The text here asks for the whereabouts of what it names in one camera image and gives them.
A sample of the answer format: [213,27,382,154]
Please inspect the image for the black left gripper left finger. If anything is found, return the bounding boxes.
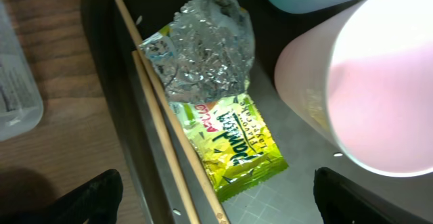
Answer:
[1,169,123,224]

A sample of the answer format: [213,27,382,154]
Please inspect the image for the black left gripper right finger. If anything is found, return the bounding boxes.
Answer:
[313,167,430,224]

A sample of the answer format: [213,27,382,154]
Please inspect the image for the pink cup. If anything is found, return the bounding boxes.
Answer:
[275,0,432,177]

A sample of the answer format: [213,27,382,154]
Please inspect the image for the silver foil wrapper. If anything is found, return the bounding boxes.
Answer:
[140,0,288,202]

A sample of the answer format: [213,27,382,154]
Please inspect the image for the clear plastic bin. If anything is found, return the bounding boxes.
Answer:
[1,3,44,141]

